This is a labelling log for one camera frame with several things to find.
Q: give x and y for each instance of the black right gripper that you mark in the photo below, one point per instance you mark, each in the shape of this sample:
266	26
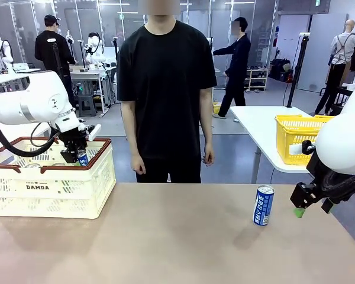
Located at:
318	174

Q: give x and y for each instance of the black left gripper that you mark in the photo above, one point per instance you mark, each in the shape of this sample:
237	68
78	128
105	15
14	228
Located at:
74	140

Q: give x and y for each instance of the blue slim drink can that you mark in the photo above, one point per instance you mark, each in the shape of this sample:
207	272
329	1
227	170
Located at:
263	207
83	159

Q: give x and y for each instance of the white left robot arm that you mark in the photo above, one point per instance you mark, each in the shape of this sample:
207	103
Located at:
32	97

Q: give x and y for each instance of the person's left forearm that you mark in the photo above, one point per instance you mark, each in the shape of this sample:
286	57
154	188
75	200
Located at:
207	133

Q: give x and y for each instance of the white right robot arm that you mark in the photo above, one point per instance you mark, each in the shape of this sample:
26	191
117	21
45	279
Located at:
343	142

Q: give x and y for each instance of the person's right forearm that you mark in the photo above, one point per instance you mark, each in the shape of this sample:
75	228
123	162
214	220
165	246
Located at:
134	142

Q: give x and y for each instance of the yellow plastic basket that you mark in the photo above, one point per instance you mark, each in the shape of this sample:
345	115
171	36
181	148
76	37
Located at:
293	130

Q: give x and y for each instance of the person's right hand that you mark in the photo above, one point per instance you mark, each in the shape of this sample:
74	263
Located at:
138	163

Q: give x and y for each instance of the person's left hand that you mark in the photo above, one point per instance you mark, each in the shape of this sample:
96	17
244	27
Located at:
208	154

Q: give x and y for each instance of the grey step stool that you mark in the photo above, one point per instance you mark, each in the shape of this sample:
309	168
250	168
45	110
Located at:
87	103

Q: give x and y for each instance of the long white workbench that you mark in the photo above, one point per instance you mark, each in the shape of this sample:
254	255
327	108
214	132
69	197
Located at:
85	74

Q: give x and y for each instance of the small white desk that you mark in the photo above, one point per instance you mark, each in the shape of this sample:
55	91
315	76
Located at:
32	70

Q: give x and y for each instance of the black tripod pole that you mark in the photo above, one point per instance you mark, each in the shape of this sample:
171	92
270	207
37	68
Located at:
56	56

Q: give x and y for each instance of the open laptop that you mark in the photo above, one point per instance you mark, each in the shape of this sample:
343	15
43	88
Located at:
20	66

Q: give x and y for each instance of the white table with grey leg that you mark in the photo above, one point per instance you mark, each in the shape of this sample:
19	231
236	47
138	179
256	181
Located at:
254	118

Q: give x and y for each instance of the man with black cap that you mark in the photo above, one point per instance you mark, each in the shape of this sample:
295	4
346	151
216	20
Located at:
51	50

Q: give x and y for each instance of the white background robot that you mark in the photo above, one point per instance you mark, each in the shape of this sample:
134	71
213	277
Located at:
210	44
94	47
6	50

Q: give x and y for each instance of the person in black t-shirt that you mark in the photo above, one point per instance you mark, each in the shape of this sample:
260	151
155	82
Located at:
165	74

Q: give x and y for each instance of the black tripod with white head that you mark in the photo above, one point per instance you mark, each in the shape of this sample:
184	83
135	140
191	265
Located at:
297	71

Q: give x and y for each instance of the black bag pile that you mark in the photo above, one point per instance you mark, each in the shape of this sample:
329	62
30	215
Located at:
278	71

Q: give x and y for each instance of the small yellow crate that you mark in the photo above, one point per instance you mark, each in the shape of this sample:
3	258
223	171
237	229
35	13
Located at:
216	108

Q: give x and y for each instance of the white shoe rack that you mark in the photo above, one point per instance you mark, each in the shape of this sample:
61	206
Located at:
258	70

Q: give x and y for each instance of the mannequin with grey apron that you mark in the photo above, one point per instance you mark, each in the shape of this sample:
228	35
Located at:
341	50

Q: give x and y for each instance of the man in navy clothes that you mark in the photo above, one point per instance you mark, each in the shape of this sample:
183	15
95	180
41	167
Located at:
238	59

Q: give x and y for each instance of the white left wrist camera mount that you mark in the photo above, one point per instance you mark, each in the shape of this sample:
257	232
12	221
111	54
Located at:
94	132

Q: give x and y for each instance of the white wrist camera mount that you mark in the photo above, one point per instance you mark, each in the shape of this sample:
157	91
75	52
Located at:
297	149
94	132

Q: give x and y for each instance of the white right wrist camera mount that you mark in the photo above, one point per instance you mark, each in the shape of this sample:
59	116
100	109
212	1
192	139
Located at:
297	149

